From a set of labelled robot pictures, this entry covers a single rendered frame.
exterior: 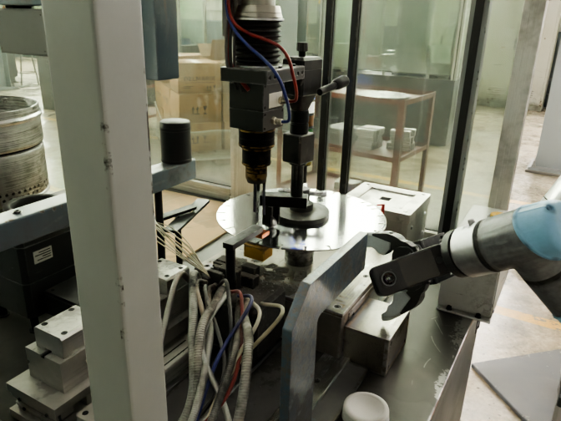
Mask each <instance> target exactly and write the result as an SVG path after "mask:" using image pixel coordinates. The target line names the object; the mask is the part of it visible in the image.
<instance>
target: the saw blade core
mask: <svg viewBox="0 0 561 421"><path fill-rule="evenodd" d="M310 190H311V191H321V192H326V193H327V197H320V196H310V200H312V201H313V202H315V203H319V204H322V205H324V206H326V207H327V208H328V209H329V210H330V217H329V219H328V220H327V221H324V222H322V223H319V224H315V225H293V224H288V223H285V222H282V221H280V224H279V225H277V224H276V226H275V227H272V228H268V227H267V226H264V225H262V206H260V193H261V192H262V190H259V191H256V212H253V192H250V193H247V194H243V195H239V196H236V197H235V198H233V199H231V200H228V201H226V202H225V203H224V204H223V205H222V206H221V207H220V208H219V209H218V211H217V214H216V219H217V221H218V223H219V225H220V227H221V228H222V229H223V230H225V231H226V232H228V233H229V234H231V235H232V236H235V235H237V234H238V233H240V232H242V231H243V230H245V229H247V228H248V227H250V226H253V225H257V226H263V229H264V230H268V231H270V234H269V235H268V236H266V237H265V238H263V239H260V238H257V237H254V238H252V239H251V240H249V241H247V242H249V243H252V244H254V242H255V241H257V243H258V244H257V245H258V246H265V247H269V248H274V249H280V247H281V246H282V247H281V250H287V251H305V247H306V251H329V250H330V249H331V250H332V251H333V250H338V249H340V248H341V247H342V246H343V245H344V244H346V243H347V242H348V241H349V240H350V239H351V238H352V237H353V236H354V235H355V234H356V233H358V232H359V231H364V232H382V231H384V230H385V229H386V226H387V219H386V217H385V216H384V214H383V213H382V212H381V211H380V210H379V209H377V208H376V207H375V206H374V205H371V204H370V203H368V202H366V201H364V200H361V199H358V198H356V197H354V196H353V197H351V196H350V195H345V194H342V193H337V192H336V193H335V192H333V191H328V190H316V189H310ZM367 205H371V206H367ZM259 241H260V242H259ZM328 246H329V247H330V248H329V247H328Z"/></svg>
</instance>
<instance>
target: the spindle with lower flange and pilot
mask: <svg viewBox="0 0 561 421"><path fill-rule="evenodd" d="M314 254H315V252H314V251H306V247H305V251H287V250H285V262H286V263H287V264H288V265H290V266H297V267H303V266H310V265H311V264H313V262H314Z"/></svg>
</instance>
